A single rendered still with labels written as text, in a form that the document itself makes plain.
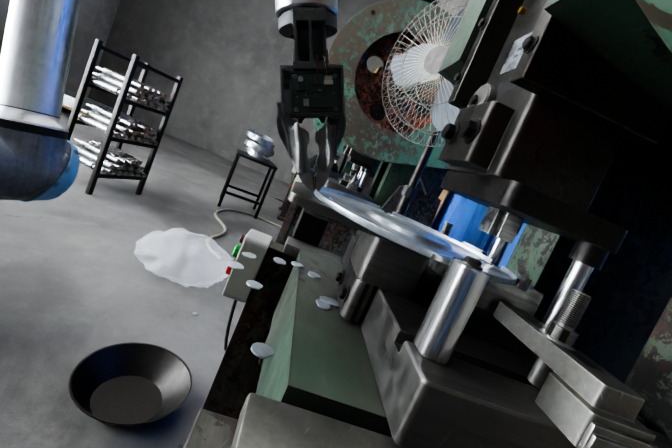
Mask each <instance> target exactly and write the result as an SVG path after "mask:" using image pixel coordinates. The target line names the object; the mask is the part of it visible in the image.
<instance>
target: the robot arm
mask: <svg viewBox="0 0 672 448"><path fill-rule="evenodd" d="M80 3H81V0H10V4H9V10H8V16H7V21H6V27H5V33H4V39H3V44H2V50H1V56H0V200H17V201H21V202H29V201H45V200H52V199H55V198H57V197H59V196H61V195H62V194H63V193H64V192H66V191H67V190H68V189H69V188H70V187H71V185H72V184H73V182H74V180H75V179H76V176H77V174H78V170H79V165H80V156H79V155H77V154H78V153H79V152H78V149H77V147H76V146H75V145H74V144H73V143H71V142H70V141H68V140H67V138H68V132H69V131H68V130H67V128H66V127H65V126H64V125H63V124H62V122H61V121H60V115H61V109H62V104H63V98H64V93H65V87H66V81H67V76H68V70H69V65H70V59H71V53H72V48H73V42H74V37H75V31H76V25H77V20H78V14H79V9H80ZM275 9H276V16H277V18H278V25H279V33H280V34H281V35H282V36H284V37H286V38H290V39H294V49H293V50H292V63H293V65H279V67H280V85H281V87H280V89H281V102H277V103H276V104H277V108H278V114H277V129H278V133H279V136H280V138H281V140H282V142H283V144H284V146H285V148H286V150H287V152H288V154H289V156H290V159H291V161H292V163H293V165H294V167H295V170H296V172H297V174H298V176H299V178H300V179H301V181H302V183H303V184H304V185H305V186H306V187H307V189H308V190H309V191H310V192H311V193H314V191H315V189H317V190H318V191H320V189H321V188H322V187H323V186H324V184H325V183H326V181H327V179H328V177H329V174H330V172H331V169H332V166H333V164H334V161H335V158H336V153H337V150H338V148H339V145H340V143H341V141H342V138H343V136H344V133H345V129H346V116H345V113H344V112H345V105H344V103H345V102H344V69H343V64H335V65H330V64H329V55H328V50H327V49H326V38H329V37H331V36H333V35H335V34H336V33H337V16H338V0H275ZM326 117H327V121H326V122H325V118H326ZM305 118H318V119H319V121H320V122H321V123H325V126H323V127H322V128H320V129H319V130H318V131H316V132H315V142H316V144H317V146H318V156H317V159H316V163H317V172H316V174H315V176H312V174H311V172H310V163H311V161H310V159H309V157H308V155H307V146H308V144H309V142H310V139H309V132H308V131H306V130H305V129H303V128H301V127H300V126H299V124H301V123H302V122H303V120H304V119H305ZM295 119H298V122H296V120H295Z"/></svg>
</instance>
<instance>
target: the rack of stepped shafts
mask: <svg viewBox="0 0 672 448"><path fill-rule="evenodd" d="M102 44H103V41H101V40H99V39H95V42H94V45H93V48H92V51H91V54H90V57H89V60H88V63H87V66H86V69H85V72H84V75H83V78H82V81H81V84H80V87H79V90H78V93H77V96H76V99H75V102H74V105H73V108H72V111H71V114H70V117H69V120H68V123H67V126H66V128H67V130H68V131H69V132H68V138H67V140H68V141H70V139H71V136H72V133H73V130H74V127H75V124H81V125H86V126H90V127H94V128H96V129H98V130H100V131H102V132H104V133H105V136H104V139H103V142H97V141H95V140H93V141H90V142H88V141H86V140H82V141H81V140H79V139H77V138H75V139H74V141H75V142H77V143H79V145H75V146H76V147H77V149H78V152H79V153H78V154H77V155H79V156H80V163H81V164H83V165H85V166H87V167H89V168H91V169H93V171H92V174H91V177H90V180H89V182H88V185H87V188H86V191H85V193H86V194H88V195H92V194H93V191H94V188H95V185H96V183H97V180H98V178H107V179H128V180H140V181H139V184H138V187H137V190H136V192H135V194H137V195H141V194H142V191H143V188H144V185H145V183H146V180H147V177H148V174H149V172H150V169H151V166H152V163H153V161H154V158H155V155H156V152H157V150H158V147H159V144H160V141H161V139H162V136H163V133H164V130H165V128H166V125H167V122H168V119H169V117H170V114H171V111H172V109H173V106H174V103H175V100H176V98H177V95H178V92H179V89H180V87H181V84H182V81H183V78H182V77H180V76H178V77H177V79H176V78H174V77H172V76H170V75H168V74H166V73H164V72H162V71H159V70H157V69H155V68H153V67H151V66H150V64H148V63H146V62H145V63H143V62H141V61H139V60H140V56H138V55H135V54H133V56H132V59H130V58H128V57H125V56H123V55H121V54H119V53H117V52H115V51H113V50H111V49H109V48H106V47H104V46H102ZM100 49H101V50H104V51H106V52H108V53H110V54H112V55H115V56H117V57H119V58H121V59H123V60H125V61H128V62H130V64H129V67H128V70H127V73H126V76H125V75H123V74H120V73H118V72H115V71H113V70H110V69H108V68H101V67H99V66H97V67H96V69H97V70H99V71H102V73H96V72H94V71H93V70H94V67H95V64H96V61H97V58H98V55H99V52H100ZM137 66H138V67H141V68H143V69H142V72H141V74H140V77H139V80H138V81H137V80H135V79H133V77H134V74H135V71H136V68H137ZM149 70H151V71H153V72H155V73H157V74H159V75H161V76H163V77H166V78H168V79H170V80H172V81H174V82H175V85H174V88H173V90H172V93H171V96H170V99H169V101H166V100H164V99H161V98H160V97H162V98H166V97H167V95H166V94H165V93H163V92H160V91H158V90H157V89H156V88H153V87H151V86H149V85H146V84H144V82H145V79H146V76H147V74H148V71H149ZM92 75H94V76H96V77H97V78H98V79H97V78H95V77H91V76H92ZM89 82H90V83H89ZM88 87H91V88H94V89H97V90H100V91H103V92H106V93H109V94H112V95H115V96H118V99H117V102H116V105H115V107H114V109H112V110H110V109H108V108H105V107H102V106H98V105H94V104H92V105H91V104H89V103H87V104H86V106H88V107H90V108H92V110H93V111H92V110H90V111H88V110H85V109H81V106H82V103H83V100H84V97H85V94H86V91H87V88H88ZM137 102H138V103H137ZM158 102H159V103H161V104H164V105H166V106H167V107H165V106H163V105H161V104H159V103H158ZM124 103H126V104H129V105H130V106H129V108H128V111H127V114H125V113H123V112H121V111H122V108H123V105H124ZM139 103H140V104H139ZM142 104H144V105H142ZM145 105H147V106H145ZM148 106H150V107H148ZM136 107H138V108H141V109H145V110H148V111H151V112H154V113H157V114H160V115H163V118H162V121H161V123H160V126H159V129H158V132H157V134H156V135H155V134H153V133H151V132H155V128H153V127H151V126H149V125H147V124H146V123H144V122H142V121H140V120H138V119H136V118H134V117H132V116H133V113H134V110H135V108H136ZM151 107H153V108H151ZM154 108H156V109H154ZM80 109H81V111H82V112H84V113H86V114H87V116H86V115H83V114H81V115H80V114H79V112H80ZM157 109H158V110H157ZM160 110H163V111H165V112H163V111H160ZM77 118H79V120H78V119H77ZM149 131H150V132H149ZM113 136H115V137H113ZM126 138H127V139H129V140H127V139H126ZM151 138H153V139H155V140H153V139H151ZM133 140H135V141H133ZM111 141H115V142H117V143H116V145H115V147H114V146H112V145H110V142H111ZM144 142H146V143H144ZM123 143H126V144H131V145H137V146H142V147H148V148H151V151H150V154H149V156H148V159H147V162H146V165H145V168H144V167H142V166H140V165H141V164H142V161H140V160H138V159H136V158H134V156H132V155H130V154H128V153H126V152H124V151H122V150H121V147H122V144H123ZM148 143H151V144H148ZM141 171H143V172H141ZM105 173H106V174H105ZM113 173H114V174H113ZM121 174H122V175H121ZM132 175H134V176H132Z"/></svg>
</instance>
